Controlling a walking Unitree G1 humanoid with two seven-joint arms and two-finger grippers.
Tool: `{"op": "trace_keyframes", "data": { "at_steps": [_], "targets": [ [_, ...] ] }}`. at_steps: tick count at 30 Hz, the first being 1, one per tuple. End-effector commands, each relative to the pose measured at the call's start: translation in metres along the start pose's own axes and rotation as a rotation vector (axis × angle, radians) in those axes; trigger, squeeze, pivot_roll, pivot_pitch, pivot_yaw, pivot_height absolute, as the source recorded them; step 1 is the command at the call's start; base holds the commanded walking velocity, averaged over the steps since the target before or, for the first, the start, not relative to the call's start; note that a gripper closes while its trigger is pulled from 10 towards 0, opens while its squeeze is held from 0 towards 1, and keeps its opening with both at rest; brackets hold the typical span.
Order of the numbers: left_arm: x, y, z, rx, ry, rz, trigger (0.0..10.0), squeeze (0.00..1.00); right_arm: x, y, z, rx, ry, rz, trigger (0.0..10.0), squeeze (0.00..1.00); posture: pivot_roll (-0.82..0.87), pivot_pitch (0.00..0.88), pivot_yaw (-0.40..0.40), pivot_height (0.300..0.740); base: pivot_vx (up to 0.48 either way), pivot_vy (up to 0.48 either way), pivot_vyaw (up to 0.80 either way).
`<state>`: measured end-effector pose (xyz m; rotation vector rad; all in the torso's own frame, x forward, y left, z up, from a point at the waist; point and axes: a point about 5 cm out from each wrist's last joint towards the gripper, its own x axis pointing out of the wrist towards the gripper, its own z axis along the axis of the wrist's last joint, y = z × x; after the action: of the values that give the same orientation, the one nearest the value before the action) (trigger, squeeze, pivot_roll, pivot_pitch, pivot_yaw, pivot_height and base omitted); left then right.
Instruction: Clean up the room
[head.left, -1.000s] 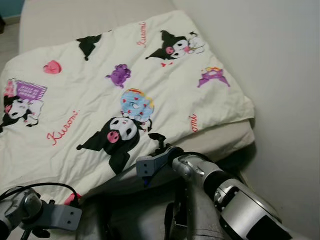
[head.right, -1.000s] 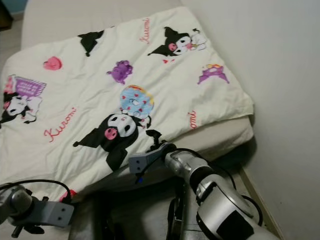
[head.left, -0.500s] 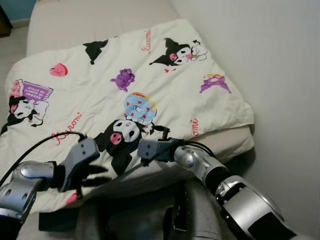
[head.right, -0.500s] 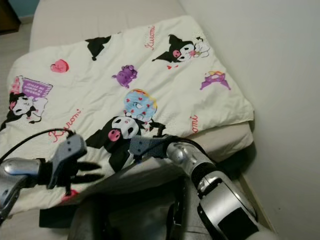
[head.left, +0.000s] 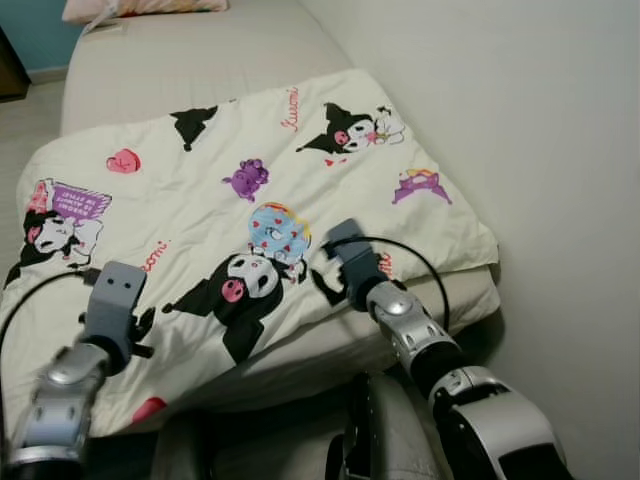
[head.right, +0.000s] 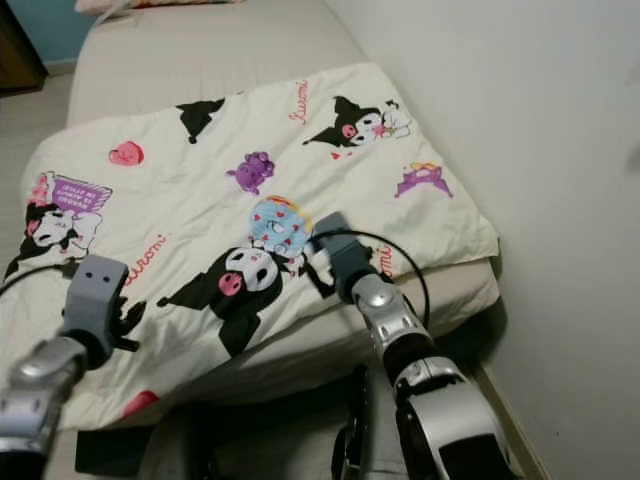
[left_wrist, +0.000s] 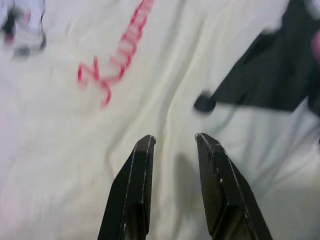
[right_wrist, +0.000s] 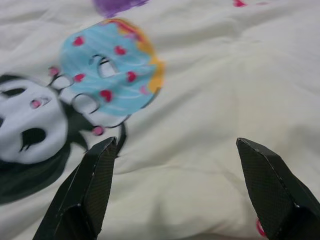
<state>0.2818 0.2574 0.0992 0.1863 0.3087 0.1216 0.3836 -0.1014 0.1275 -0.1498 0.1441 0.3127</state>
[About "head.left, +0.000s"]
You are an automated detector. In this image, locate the grey robot right leg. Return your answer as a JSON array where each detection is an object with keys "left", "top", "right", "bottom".
[{"left": 325, "top": 370, "right": 453, "bottom": 480}]

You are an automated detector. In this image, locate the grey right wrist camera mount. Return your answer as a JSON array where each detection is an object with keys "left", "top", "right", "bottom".
[{"left": 325, "top": 219, "right": 388, "bottom": 298}]

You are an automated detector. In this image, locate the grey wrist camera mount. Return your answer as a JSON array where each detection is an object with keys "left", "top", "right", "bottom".
[
  {"left": 82, "top": 261, "right": 150, "bottom": 348},
  {"left": 325, "top": 219, "right": 388, "bottom": 298}
]

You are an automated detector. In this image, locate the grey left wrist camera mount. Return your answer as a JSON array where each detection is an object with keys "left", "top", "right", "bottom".
[{"left": 82, "top": 261, "right": 150, "bottom": 348}]

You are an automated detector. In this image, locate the cream cartoon print blanket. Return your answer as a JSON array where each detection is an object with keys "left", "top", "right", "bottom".
[{"left": 0, "top": 68, "right": 500, "bottom": 437}]

